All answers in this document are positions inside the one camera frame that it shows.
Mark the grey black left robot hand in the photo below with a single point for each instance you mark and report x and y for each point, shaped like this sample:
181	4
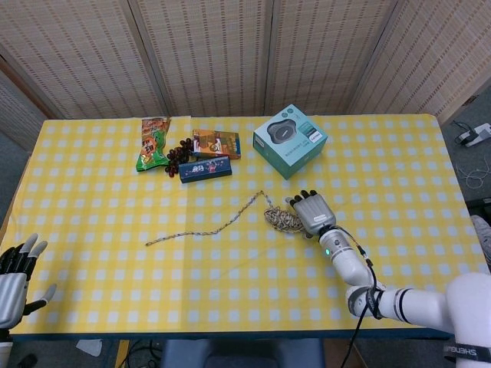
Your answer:
11	287

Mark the grey black right robot hand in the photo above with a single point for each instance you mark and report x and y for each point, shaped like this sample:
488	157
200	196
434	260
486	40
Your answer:
314	214

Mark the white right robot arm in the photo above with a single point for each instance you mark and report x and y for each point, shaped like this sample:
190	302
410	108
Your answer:
349	264

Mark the teal speaker product box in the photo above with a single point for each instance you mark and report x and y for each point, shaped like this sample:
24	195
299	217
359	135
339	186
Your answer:
291	142

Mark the white paper scrap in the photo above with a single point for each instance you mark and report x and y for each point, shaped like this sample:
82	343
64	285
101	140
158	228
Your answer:
90	347

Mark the yellow white checked tablecloth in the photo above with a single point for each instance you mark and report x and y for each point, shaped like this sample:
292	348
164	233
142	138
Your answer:
230	268

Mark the dark blue long box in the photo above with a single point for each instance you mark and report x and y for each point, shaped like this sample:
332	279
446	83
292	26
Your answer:
205	168

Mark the orange colourful printed box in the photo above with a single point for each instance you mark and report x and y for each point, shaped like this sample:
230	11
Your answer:
216	143

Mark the dark red grape bunch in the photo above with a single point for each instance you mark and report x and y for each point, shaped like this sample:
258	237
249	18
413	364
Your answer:
174	155

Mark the blue chair seat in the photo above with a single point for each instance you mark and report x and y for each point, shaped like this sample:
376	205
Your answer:
238	352

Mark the green orange snack bag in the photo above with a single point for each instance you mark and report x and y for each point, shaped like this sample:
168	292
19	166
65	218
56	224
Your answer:
151	145

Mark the white power strip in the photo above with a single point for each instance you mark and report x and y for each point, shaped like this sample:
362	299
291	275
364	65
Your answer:
477	134

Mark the woven folding screen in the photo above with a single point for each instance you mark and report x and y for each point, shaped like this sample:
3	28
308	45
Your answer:
215	57

